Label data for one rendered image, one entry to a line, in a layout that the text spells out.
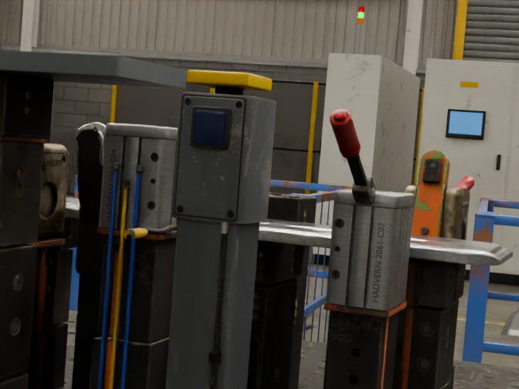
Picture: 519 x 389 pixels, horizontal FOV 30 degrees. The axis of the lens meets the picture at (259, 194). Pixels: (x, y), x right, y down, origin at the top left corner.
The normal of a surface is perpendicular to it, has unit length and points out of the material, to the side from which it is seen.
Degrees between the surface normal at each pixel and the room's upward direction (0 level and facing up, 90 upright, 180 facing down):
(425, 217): 78
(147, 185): 90
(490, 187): 90
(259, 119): 90
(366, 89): 90
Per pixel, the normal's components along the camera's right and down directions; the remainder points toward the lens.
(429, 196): -0.33, -0.18
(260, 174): 0.93, 0.09
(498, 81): -0.24, 0.04
